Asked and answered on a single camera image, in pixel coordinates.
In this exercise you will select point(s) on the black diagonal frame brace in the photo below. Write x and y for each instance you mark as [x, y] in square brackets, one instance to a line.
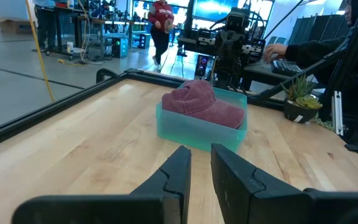
[266, 90]

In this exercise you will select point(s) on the large display screen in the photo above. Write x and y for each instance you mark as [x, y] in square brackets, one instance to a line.
[213, 7]

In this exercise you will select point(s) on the black computer desk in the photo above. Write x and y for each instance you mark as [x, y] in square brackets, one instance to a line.
[259, 73]

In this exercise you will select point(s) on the cardboard box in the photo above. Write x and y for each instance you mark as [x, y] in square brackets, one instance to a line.
[11, 25]

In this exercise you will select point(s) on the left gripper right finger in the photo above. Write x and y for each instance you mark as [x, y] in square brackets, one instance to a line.
[244, 196]

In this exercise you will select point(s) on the maroon baseball cap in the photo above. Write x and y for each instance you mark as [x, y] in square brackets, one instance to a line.
[197, 99]

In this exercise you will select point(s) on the teal translucent plastic bin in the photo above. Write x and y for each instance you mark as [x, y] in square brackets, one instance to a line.
[197, 133]

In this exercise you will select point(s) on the person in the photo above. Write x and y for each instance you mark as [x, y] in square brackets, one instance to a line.
[45, 25]
[162, 18]
[309, 51]

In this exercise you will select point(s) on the person's hand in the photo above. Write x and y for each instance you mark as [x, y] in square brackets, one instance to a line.
[275, 51]

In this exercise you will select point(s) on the silver aluminium bracket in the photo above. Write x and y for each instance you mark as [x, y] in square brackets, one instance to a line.
[337, 115]

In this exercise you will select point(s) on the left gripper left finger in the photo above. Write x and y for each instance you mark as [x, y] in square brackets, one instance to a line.
[172, 199]

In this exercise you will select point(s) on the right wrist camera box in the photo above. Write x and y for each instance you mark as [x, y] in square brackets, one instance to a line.
[237, 21]

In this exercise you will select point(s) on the succulent plant in black pot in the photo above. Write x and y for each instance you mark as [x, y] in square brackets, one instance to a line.
[297, 112]

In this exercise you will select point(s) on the computer tower with blue lights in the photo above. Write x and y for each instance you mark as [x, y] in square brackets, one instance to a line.
[145, 41]

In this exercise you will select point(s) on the white plastic container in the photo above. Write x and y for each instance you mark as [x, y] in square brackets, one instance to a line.
[70, 48]

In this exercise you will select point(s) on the computer tower with coloured lights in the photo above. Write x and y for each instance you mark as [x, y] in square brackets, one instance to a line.
[202, 65]

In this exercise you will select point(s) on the computer tower with green lights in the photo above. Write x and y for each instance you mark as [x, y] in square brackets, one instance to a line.
[120, 48]

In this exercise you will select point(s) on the black curtain partition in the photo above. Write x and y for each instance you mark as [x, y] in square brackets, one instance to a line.
[315, 29]

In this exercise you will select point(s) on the long laboratory workbench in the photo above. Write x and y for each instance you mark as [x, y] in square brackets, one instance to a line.
[110, 22]

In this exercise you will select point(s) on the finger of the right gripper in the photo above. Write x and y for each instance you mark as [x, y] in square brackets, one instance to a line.
[237, 48]
[222, 46]

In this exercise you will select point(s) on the black frame upright post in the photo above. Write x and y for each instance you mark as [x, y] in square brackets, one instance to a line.
[332, 102]

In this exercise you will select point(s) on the black computer keyboard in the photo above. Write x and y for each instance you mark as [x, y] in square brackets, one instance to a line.
[286, 68]

